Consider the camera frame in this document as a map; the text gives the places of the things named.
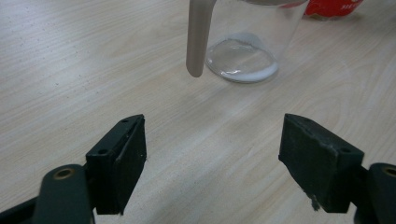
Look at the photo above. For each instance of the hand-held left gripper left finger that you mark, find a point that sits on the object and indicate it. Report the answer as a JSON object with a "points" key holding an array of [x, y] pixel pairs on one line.
{"points": [[120, 161]]}

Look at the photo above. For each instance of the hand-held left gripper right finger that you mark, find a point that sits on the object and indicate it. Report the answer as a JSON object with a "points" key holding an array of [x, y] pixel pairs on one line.
{"points": [[320, 168]]}

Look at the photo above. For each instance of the clear jar lid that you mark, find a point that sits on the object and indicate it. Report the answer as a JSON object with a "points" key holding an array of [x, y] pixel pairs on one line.
{"points": [[197, 40]]}

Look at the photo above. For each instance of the clear glass jar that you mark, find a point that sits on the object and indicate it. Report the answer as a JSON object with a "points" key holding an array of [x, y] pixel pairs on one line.
{"points": [[246, 59]]}

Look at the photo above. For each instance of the white bag with red label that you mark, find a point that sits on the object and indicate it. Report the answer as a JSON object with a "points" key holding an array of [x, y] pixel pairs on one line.
{"points": [[331, 7]]}

